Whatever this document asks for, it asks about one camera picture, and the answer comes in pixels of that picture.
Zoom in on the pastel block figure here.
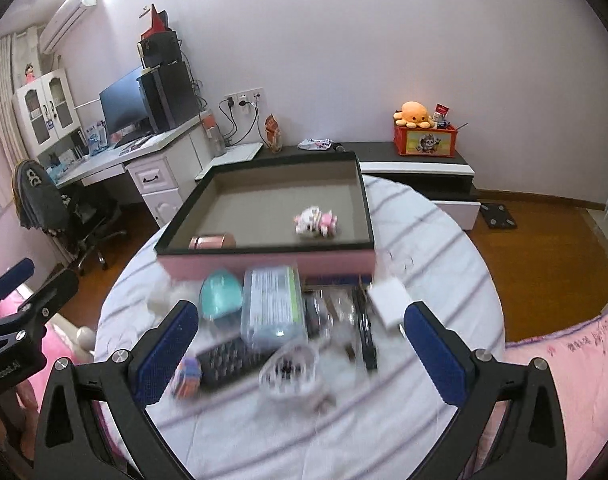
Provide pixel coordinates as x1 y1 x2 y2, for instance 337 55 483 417
170 356 202 399

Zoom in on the black remote control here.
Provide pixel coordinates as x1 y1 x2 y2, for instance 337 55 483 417
197 337 272 391

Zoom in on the black hair comb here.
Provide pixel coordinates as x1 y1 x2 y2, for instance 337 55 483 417
352 286 378 372

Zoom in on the clear plastic mask box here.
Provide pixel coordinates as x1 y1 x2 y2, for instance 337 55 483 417
240 266 307 352

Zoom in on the white pink block cat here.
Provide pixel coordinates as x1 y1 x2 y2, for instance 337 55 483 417
293 206 338 238

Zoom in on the black office chair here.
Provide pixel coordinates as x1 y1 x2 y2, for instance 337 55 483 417
32 185 127 276

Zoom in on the pink bedding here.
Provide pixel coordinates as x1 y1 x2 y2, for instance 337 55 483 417
475 303 608 480

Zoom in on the white power adapter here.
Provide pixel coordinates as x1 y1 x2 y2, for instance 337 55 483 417
367 278 412 330

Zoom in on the teal round case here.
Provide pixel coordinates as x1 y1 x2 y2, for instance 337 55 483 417
199 270 243 321

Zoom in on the black bathroom scale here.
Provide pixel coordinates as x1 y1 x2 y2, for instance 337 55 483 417
480 203 518 230

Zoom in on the striped white tablecloth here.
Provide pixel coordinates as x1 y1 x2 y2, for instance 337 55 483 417
93 173 506 480

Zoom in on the white glass door cabinet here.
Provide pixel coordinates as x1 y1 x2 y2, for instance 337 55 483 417
13 68 80 158

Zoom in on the clear plastic bag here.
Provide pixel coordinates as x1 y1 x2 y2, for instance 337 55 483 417
258 339 321 402

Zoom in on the white computer desk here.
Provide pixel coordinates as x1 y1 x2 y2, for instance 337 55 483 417
57 110 216 226

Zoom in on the pink cylinder device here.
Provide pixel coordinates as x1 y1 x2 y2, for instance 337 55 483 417
188 233 237 250

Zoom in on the black computer monitor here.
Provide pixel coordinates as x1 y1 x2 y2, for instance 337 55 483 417
99 68 151 136

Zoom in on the black white tv cabinet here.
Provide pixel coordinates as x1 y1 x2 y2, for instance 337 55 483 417
255 140 482 231

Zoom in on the pink black storage box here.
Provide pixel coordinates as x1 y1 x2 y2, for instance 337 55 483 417
154 152 376 282

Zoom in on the red topped water bottle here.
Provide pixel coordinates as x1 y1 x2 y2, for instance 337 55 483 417
202 114 226 158

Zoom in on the red toy box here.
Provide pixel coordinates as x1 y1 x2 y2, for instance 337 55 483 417
393 125 458 158

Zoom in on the black computer tower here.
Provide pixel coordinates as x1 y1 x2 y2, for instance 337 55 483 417
136 61 200 133

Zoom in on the orange octopus plush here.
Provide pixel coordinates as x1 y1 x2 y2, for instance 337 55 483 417
393 101 434 129

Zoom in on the black speaker box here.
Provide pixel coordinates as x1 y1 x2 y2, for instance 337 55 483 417
137 30 182 68

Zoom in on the orange snack bag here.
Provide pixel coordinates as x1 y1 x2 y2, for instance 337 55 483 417
265 114 283 153

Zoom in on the white air conditioner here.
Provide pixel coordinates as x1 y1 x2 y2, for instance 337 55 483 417
38 0 97 55

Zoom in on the wall power socket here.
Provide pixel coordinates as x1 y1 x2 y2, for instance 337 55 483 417
224 87 264 107

